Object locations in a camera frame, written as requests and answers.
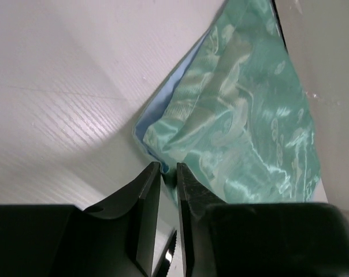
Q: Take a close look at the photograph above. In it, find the black table knife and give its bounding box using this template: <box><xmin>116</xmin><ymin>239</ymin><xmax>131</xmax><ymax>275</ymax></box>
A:
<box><xmin>153</xmin><ymin>230</ymin><xmax>177</xmax><ymax>277</ymax></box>

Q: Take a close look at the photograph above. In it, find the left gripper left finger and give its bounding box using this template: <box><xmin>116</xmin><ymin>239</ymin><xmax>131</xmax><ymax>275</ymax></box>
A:
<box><xmin>0</xmin><ymin>162</ymin><xmax>161</xmax><ymax>276</ymax></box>

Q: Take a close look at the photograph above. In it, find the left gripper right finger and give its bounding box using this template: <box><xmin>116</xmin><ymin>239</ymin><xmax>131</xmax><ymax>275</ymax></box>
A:
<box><xmin>176</xmin><ymin>163</ymin><xmax>349</xmax><ymax>276</ymax></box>

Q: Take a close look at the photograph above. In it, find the green patterned cloth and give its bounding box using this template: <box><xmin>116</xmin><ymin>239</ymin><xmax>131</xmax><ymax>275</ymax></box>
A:
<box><xmin>133</xmin><ymin>1</ymin><xmax>321</xmax><ymax>203</ymax></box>

